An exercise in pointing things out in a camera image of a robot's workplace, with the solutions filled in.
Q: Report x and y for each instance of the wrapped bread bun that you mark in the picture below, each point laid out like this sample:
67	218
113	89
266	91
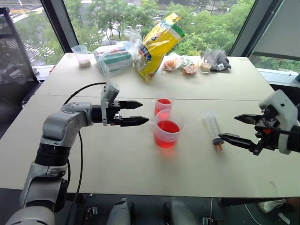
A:
169	65

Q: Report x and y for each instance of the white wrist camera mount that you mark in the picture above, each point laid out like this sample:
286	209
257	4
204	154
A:
281	114
108	98

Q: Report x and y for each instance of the dark rounded right leg shape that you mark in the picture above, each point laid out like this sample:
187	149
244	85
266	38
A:
179	212

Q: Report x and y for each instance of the white shoe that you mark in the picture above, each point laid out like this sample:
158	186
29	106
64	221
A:
273	205

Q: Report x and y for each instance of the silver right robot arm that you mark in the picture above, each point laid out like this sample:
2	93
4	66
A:
294	138

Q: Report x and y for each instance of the dark rounded leg shape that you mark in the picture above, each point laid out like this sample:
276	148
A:
122	212
179	212

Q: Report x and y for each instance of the clear cup with grains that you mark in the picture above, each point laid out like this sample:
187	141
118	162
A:
82	56

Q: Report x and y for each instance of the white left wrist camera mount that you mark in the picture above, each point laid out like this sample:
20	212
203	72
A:
108	98

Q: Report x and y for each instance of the small clear cup red liquid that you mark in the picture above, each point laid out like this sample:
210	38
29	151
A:
163	106

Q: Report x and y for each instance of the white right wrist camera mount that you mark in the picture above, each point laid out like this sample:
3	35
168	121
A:
281	114

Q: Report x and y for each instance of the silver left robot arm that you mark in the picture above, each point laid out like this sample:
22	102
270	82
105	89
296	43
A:
58	131

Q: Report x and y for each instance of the large clear cup red liquid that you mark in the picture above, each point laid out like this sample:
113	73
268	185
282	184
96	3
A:
167	130

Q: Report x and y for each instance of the dark rounded left leg shape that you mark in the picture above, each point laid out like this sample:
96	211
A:
122	212

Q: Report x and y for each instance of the clear bag of sponges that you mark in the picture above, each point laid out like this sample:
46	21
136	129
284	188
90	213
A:
113	58

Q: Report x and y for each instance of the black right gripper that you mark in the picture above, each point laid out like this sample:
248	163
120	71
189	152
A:
267	131

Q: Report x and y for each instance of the yellow snack bag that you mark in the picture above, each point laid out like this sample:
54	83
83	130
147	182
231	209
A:
156	49

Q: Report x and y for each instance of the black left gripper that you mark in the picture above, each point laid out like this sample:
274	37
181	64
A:
113	112

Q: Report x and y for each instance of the clear plastic syringe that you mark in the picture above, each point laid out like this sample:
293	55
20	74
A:
212	128

